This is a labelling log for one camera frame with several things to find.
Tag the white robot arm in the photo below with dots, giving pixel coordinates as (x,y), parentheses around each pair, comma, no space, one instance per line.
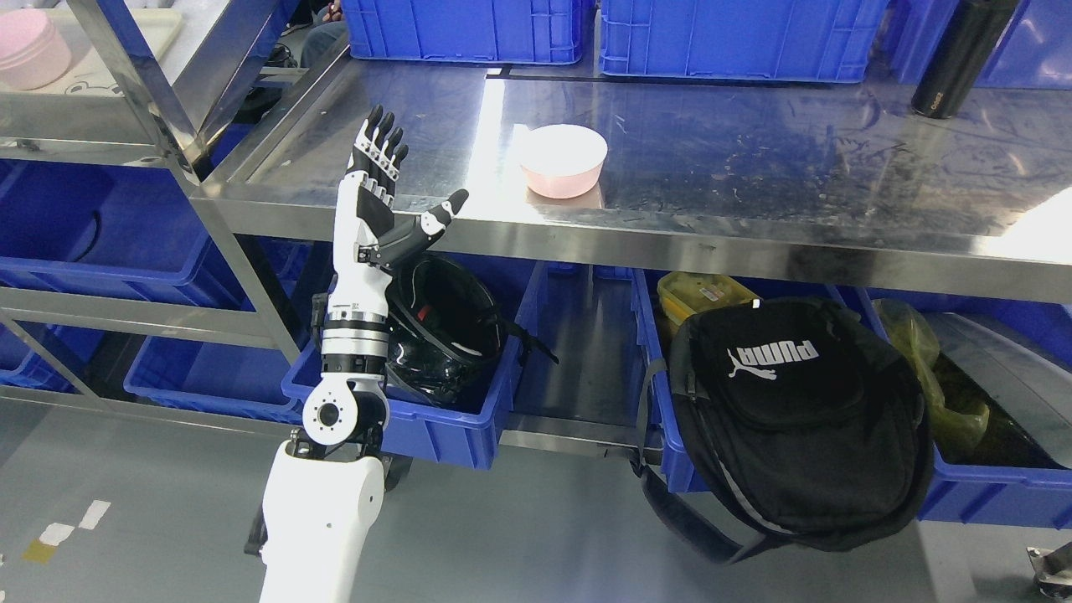
(327,486)

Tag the blue crate on table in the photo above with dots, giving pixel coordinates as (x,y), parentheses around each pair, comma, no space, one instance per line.
(469,32)
(825,42)

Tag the blue bin holding helmet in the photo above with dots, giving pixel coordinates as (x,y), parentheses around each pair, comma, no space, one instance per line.
(466,434)

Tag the steel shelf rack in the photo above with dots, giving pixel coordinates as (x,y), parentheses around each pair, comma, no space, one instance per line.
(74,350)

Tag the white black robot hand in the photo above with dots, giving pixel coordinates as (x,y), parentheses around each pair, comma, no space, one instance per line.
(369,240)

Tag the pink ikea bowl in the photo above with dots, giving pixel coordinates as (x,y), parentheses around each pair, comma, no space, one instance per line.
(562,161)

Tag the black motorcycle helmet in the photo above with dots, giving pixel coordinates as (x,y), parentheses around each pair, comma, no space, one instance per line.
(445,330)

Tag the stack of pink bowls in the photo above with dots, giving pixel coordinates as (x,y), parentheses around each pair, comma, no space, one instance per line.
(33,51)

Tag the black puma backpack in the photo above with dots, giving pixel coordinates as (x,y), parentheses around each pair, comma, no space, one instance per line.
(808,427)

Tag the blue bin under backpack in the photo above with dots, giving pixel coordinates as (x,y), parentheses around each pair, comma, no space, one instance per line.
(986,492)

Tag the beige bear tray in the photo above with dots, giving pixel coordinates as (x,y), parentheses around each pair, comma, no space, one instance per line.
(94,61)

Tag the blue crate on table right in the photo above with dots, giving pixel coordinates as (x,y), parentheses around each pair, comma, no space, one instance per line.
(825,42)

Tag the blue bin with cable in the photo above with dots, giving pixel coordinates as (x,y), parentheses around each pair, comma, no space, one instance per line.
(119,232)

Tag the steel work table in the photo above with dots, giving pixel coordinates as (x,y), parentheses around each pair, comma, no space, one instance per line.
(834,183)

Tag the yellow food container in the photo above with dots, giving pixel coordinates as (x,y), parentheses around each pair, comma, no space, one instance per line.
(682,294)

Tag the blue bin lower shelf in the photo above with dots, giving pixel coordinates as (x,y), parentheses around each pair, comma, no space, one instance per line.
(213,378)

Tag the olive green bag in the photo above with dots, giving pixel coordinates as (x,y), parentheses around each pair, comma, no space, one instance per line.
(959,411)

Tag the blue crate on table left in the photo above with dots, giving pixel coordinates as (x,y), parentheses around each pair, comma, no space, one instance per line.
(469,32)

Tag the black thermos bottle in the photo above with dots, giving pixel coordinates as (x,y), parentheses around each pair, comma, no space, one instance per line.
(971,35)

